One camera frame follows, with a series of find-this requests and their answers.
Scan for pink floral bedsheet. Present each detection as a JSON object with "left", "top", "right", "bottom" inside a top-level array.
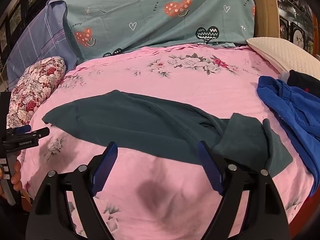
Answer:
[{"left": 19, "top": 44, "right": 315, "bottom": 240}]

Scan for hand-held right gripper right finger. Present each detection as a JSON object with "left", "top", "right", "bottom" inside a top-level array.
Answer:
[{"left": 197, "top": 141, "right": 290, "bottom": 240}]

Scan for person's left hand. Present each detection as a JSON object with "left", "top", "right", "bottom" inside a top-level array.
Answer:
[{"left": 10, "top": 160, "right": 22, "bottom": 184}]

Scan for red floral pillow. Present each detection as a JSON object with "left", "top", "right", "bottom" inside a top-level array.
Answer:
[{"left": 6, "top": 56, "right": 67, "bottom": 128}]

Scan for blue garment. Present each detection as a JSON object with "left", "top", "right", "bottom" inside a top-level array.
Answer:
[{"left": 257, "top": 76, "right": 320, "bottom": 198}]

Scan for teal heart print blanket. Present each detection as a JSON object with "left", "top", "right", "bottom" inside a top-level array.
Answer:
[{"left": 49, "top": 0, "right": 257, "bottom": 60}]

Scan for dark green pants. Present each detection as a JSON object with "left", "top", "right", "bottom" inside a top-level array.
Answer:
[{"left": 42, "top": 90, "right": 293, "bottom": 178}]

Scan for black garment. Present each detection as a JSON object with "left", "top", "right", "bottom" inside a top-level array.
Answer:
[{"left": 286, "top": 70, "right": 320, "bottom": 93}]

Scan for round art black frame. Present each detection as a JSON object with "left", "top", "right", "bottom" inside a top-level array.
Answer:
[
  {"left": 277, "top": 17, "right": 288, "bottom": 40},
  {"left": 291, "top": 22, "right": 306, "bottom": 48}
]

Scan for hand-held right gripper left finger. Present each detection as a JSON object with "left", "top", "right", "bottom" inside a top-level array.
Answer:
[{"left": 25, "top": 141, "right": 118, "bottom": 240}]

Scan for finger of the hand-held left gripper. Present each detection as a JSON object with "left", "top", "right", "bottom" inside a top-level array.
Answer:
[
  {"left": 3, "top": 127, "right": 50, "bottom": 143},
  {"left": 7, "top": 125, "right": 31, "bottom": 135}
]

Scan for blue plaid pillow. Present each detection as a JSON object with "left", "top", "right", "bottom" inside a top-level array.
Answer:
[{"left": 6, "top": 0, "right": 78, "bottom": 90}]

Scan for wooden headboard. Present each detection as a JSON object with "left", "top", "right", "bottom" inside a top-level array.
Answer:
[{"left": 252, "top": 0, "right": 280, "bottom": 39}]

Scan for white quilted pillow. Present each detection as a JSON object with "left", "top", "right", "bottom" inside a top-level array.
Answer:
[{"left": 246, "top": 37, "right": 320, "bottom": 78}]

